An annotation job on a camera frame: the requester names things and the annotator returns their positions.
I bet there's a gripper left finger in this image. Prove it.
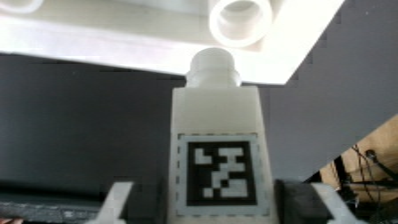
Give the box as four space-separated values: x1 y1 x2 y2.
84 182 136 224

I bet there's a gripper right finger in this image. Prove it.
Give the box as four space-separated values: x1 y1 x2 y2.
276 179 363 224

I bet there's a white table leg with tag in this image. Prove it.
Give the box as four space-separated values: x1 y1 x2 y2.
168 48 280 224

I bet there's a white square table top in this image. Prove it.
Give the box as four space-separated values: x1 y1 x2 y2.
0 0 345 85

